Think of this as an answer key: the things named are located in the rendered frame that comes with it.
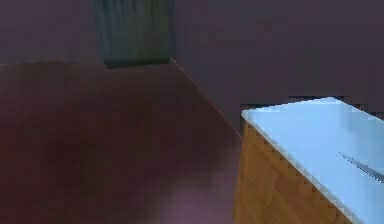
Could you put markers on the wooden cabinet with pale top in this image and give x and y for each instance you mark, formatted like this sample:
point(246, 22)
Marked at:
point(300, 160)

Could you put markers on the thin grey knife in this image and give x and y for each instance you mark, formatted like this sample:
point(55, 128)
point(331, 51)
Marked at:
point(363, 166)

